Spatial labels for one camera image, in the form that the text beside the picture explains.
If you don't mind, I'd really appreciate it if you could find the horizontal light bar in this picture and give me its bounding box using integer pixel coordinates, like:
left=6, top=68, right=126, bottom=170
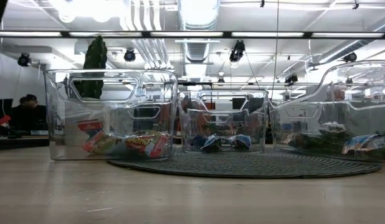
left=0, top=29, right=385, bottom=39

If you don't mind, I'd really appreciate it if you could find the round grey woven mat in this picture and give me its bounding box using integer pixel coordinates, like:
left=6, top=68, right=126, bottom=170
left=107, top=146, right=383, bottom=179

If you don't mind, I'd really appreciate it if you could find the person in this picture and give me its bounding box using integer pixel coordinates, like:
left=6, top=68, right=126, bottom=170
left=9, top=93, right=49, bottom=132

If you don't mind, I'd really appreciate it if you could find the blue green granola bar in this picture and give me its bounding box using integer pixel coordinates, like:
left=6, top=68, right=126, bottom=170
left=190, top=133, right=209, bottom=149

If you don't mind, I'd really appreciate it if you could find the dark background screen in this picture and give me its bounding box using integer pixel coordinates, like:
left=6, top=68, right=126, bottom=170
left=0, top=98, right=14, bottom=121

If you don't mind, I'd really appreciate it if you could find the black ceiling spotlight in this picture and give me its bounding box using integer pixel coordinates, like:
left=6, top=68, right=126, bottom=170
left=17, top=52, right=33, bottom=68
left=229, top=39, right=246, bottom=62
left=284, top=73, right=299, bottom=85
left=342, top=51, right=358, bottom=63
left=123, top=48, right=136, bottom=62

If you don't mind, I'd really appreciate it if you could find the round silver ceiling duct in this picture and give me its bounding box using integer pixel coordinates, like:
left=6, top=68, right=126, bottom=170
left=176, top=0, right=221, bottom=31

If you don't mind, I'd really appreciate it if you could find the light blue granola bar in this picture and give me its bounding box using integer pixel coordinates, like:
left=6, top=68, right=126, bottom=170
left=341, top=134, right=385, bottom=156

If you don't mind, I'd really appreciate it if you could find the grey ceiling duct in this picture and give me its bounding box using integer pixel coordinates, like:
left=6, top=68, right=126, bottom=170
left=316, top=14, right=385, bottom=65

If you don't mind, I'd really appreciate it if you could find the clear plastic bin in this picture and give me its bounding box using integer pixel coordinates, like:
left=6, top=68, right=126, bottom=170
left=269, top=60, right=385, bottom=163
left=43, top=68, right=179, bottom=162
left=177, top=89, right=270, bottom=154

